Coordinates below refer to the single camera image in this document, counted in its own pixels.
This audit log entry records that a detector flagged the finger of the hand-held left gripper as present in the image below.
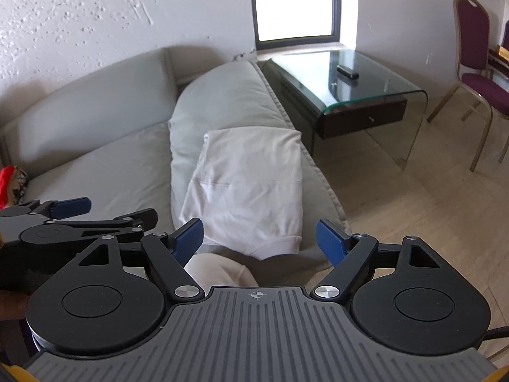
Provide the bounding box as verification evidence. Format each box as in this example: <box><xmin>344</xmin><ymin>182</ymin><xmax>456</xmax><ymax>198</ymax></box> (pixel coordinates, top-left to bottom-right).
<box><xmin>80</xmin><ymin>208</ymin><xmax>158</xmax><ymax>243</ymax></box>
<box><xmin>24</xmin><ymin>197</ymin><xmax>93</xmax><ymax>221</ymax></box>

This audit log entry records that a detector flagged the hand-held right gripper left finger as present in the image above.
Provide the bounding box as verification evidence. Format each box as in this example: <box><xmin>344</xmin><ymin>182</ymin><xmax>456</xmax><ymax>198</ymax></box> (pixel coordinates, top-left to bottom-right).
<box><xmin>77</xmin><ymin>218</ymin><xmax>205</xmax><ymax>303</ymax></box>

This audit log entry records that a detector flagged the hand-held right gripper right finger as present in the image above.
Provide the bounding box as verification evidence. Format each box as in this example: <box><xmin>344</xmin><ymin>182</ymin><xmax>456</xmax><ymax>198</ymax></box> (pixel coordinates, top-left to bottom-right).
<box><xmin>316</xmin><ymin>218</ymin><xmax>440</xmax><ymax>302</ymax></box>

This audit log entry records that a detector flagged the white garment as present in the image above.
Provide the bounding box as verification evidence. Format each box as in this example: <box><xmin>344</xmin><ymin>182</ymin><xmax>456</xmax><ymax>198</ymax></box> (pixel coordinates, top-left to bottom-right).
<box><xmin>178</xmin><ymin>127</ymin><xmax>303</xmax><ymax>261</ymax></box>

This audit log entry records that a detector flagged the cream garment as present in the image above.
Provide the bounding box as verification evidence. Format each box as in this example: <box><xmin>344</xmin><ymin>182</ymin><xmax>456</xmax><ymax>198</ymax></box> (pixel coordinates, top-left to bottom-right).
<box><xmin>185</xmin><ymin>252</ymin><xmax>256</xmax><ymax>287</ymax></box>

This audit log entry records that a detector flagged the red patterned cloth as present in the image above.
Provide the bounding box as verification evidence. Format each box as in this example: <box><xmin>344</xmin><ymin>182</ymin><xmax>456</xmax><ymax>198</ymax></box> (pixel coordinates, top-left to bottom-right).
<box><xmin>0</xmin><ymin>166</ymin><xmax>29</xmax><ymax>209</ymax></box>

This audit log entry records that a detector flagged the grey sofa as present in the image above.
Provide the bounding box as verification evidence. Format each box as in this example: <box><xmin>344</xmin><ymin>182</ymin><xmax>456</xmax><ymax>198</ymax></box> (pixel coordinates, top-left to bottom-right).
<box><xmin>0</xmin><ymin>47</ymin><xmax>351</xmax><ymax>267</ymax></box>

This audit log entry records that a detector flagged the black table drawer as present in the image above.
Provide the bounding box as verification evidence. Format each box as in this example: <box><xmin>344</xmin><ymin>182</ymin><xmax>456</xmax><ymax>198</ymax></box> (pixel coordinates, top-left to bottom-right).
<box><xmin>318</xmin><ymin>99</ymin><xmax>408</xmax><ymax>141</ymax></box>

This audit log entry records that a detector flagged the glass side table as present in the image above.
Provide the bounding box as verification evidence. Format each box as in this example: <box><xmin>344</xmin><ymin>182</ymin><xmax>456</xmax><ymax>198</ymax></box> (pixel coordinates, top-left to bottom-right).
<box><xmin>262</xmin><ymin>50</ymin><xmax>429</xmax><ymax>173</ymax></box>

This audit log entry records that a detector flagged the window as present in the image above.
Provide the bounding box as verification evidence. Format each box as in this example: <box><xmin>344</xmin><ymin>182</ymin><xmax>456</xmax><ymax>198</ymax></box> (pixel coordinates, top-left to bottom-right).
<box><xmin>248</xmin><ymin>0</ymin><xmax>343</xmax><ymax>51</ymax></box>

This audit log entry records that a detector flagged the purple banquet chair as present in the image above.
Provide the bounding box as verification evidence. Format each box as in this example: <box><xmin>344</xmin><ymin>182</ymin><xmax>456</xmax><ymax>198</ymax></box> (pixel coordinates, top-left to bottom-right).
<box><xmin>427</xmin><ymin>0</ymin><xmax>509</xmax><ymax>173</ymax></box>

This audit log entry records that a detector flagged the gold framed chair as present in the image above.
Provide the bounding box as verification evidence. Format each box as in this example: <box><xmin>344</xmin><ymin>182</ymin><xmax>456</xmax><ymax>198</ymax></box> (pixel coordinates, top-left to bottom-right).
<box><xmin>488</xmin><ymin>20</ymin><xmax>509</xmax><ymax>81</ymax></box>

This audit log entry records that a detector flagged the black cable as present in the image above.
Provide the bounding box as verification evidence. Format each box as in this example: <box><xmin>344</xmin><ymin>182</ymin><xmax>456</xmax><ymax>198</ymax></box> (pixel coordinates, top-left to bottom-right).
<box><xmin>481</xmin><ymin>324</ymin><xmax>509</xmax><ymax>342</ymax></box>

